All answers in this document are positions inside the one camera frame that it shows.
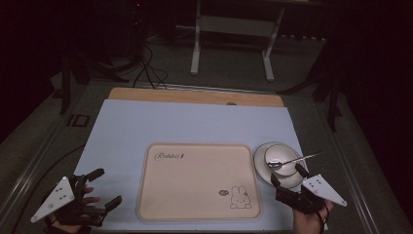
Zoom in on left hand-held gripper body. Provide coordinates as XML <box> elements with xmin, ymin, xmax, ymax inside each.
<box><xmin>29</xmin><ymin>175</ymin><xmax>108</xmax><ymax>228</ymax></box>

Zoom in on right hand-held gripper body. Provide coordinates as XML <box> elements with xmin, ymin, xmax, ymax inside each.
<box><xmin>275</xmin><ymin>174</ymin><xmax>349</xmax><ymax>215</ymax></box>

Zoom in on metal spoon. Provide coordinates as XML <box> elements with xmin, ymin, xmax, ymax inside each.
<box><xmin>268</xmin><ymin>150</ymin><xmax>326</xmax><ymax>170</ymax></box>

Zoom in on white plate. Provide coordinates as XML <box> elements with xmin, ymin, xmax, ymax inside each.
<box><xmin>252</xmin><ymin>141</ymin><xmax>308</xmax><ymax>190</ymax></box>

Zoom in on white bowl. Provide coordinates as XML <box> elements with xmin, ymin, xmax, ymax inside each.
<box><xmin>263</xmin><ymin>143</ymin><xmax>302</xmax><ymax>177</ymax></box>

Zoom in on beige tray with rabbit print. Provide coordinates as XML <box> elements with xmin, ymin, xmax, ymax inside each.
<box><xmin>135</xmin><ymin>142</ymin><xmax>263</xmax><ymax>222</ymax></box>

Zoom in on person's left hand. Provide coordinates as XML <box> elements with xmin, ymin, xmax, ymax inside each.
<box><xmin>48</xmin><ymin>186</ymin><xmax>101</xmax><ymax>234</ymax></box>

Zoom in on person's right hand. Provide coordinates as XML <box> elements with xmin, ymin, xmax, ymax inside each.
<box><xmin>291</xmin><ymin>199</ymin><xmax>335</xmax><ymax>234</ymax></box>

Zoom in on light blue table mat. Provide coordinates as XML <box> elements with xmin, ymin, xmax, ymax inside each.
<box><xmin>73</xmin><ymin>98</ymin><xmax>329</xmax><ymax>233</ymax></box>

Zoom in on black metal stand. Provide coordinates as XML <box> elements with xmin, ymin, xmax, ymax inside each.
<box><xmin>58</xmin><ymin>53</ymin><xmax>131</xmax><ymax>115</ymax></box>
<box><xmin>278</xmin><ymin>62</ymin><xmax>344</xmax><ymax>133</ymax></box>

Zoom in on wooden table board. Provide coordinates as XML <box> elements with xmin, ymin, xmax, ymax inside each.
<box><xmin>107</xmin><ymin>86</ymin><xmax>285</xmax><ymax>108</ymax></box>

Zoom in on white metal stand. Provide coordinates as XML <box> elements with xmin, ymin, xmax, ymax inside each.
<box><xmin>189</xmin><ymin>0</ymin><xmax>287</xmax><ymax>83</ymax></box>

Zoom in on metal floor rail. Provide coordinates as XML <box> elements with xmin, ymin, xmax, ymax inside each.
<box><xmin>0</xmin><ymin>121</ymin><xmax>67</xmax><ymax>227</ymax></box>
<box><xmin>314</xmin><ymin>99</ymin><xmax>382</xmax><ymax>234</ymax></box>

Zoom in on black rectangular floor frame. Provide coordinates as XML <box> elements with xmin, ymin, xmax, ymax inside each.
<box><xmin>66</xmin><ymin>113</ymin><xmax>91</xmax><ymax>128</ymax></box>

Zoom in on black floor cables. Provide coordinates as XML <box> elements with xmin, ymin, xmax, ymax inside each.
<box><xmin>131</xmin><ymin>44</ymin><xmax>169</xmax><ymax>90</ymax></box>

